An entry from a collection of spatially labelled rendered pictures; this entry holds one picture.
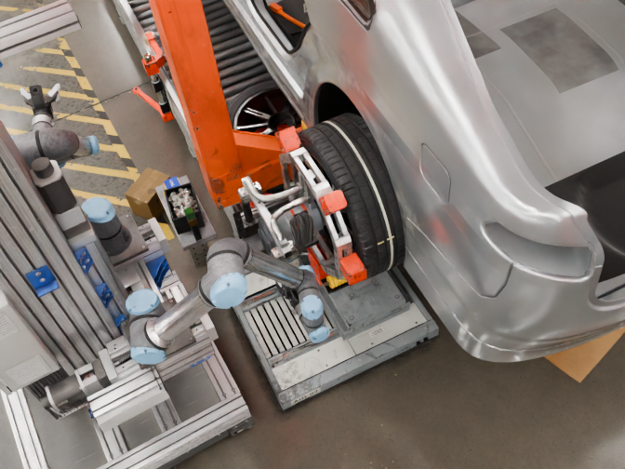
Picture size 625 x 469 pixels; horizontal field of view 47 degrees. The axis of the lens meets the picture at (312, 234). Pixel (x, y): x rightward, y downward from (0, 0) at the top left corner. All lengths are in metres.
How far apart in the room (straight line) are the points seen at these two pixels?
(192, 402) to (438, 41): 1.91
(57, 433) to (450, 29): 2.35
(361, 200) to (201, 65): 0.81
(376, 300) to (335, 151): 0.96
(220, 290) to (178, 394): 1.17
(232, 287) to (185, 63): 0.98
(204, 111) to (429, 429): 1.70
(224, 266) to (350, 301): 1.25
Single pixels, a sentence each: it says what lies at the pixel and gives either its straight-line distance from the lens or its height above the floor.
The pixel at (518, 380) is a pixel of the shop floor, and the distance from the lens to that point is 3.53.
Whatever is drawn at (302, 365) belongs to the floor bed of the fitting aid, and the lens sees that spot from 3.44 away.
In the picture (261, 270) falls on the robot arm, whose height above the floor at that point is 1.13.
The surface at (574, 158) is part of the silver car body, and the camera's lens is 3.11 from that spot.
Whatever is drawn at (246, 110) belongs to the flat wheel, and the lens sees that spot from 3.95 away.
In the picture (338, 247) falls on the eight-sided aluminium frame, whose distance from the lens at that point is 2.69.
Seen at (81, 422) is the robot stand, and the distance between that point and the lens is 3.43.
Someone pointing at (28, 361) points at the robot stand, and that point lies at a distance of 2.80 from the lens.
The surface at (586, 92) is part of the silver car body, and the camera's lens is 3.27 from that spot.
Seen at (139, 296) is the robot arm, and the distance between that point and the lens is 2.61.
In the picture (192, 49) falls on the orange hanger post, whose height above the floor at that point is 1.44.
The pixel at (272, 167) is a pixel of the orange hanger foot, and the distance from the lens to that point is 3.39.
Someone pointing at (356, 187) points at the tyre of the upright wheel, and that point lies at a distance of 2.65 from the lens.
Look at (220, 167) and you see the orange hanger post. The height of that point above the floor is 0.79.
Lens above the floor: 3.14
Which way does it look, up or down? 53 degrees down
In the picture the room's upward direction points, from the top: 8 degrees counter-clockwise
